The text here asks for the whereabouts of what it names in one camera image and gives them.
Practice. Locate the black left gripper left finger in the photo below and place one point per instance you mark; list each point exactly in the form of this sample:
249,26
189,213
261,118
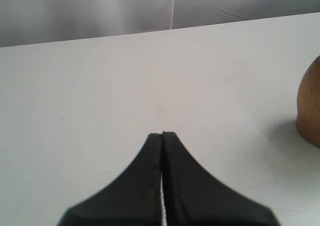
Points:
132,199

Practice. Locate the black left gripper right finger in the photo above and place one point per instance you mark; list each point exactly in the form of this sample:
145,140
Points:
193,197

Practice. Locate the wooden mortar cup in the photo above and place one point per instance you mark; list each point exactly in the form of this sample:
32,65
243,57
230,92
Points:
308,104

